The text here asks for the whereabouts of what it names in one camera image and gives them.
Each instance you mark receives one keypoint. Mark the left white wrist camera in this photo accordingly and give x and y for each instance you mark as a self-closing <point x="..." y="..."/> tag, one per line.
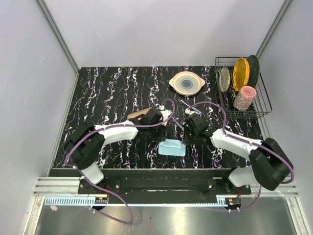
<point x="165" y="113"/>

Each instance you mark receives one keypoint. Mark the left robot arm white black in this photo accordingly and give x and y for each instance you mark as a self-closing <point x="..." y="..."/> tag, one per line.
<point x="84" y="146"/>

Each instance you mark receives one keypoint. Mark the beige plate blue rings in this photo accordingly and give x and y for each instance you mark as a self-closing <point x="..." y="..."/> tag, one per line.
<point x="187" y="83"/>

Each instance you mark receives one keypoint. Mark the light blue cleaning cloth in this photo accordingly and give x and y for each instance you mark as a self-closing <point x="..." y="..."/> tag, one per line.
<point x="171" y="147"/>

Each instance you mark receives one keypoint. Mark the yellow scalloped plate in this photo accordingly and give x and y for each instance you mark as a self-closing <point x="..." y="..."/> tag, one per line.
<point x="241" y="74"/>

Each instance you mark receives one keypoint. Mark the black marble pattern mat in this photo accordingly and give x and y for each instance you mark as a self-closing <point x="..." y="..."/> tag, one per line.
<point x="107" y="95"/>

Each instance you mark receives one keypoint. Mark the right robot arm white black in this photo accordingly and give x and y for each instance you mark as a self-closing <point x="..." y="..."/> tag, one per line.
<point x="269" y="165"/>

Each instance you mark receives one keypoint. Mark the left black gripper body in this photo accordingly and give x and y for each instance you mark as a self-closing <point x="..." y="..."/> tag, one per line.
<point x="156" y="133"/>

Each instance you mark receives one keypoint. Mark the black wire dish rack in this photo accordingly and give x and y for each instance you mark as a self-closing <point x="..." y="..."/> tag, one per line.
<point x="261" y="104"/>

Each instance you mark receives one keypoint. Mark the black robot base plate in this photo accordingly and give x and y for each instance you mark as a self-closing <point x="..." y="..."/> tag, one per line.
<point x="170" y="186"/>

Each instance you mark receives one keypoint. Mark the pink patterned cup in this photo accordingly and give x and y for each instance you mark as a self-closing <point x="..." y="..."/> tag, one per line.
<point x="244" y="98"/>

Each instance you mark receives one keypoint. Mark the dark green plate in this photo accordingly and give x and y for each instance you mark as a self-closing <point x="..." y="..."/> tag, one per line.
<point x="254" y="69"/>

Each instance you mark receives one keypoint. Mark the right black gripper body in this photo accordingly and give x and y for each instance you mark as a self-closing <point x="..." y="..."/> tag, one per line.
<point x="190" y="137"/>

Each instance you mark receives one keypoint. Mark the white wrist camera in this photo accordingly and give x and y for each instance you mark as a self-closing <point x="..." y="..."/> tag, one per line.
<point x="165" y="113"/>
<point x="190" y="112"/>

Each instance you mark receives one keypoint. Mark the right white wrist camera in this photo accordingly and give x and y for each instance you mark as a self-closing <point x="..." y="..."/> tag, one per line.
<point x="190" y="112"/>

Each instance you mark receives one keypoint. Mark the grey speckled plate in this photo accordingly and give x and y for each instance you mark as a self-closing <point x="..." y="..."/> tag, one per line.
<point x="224" y="79"/>

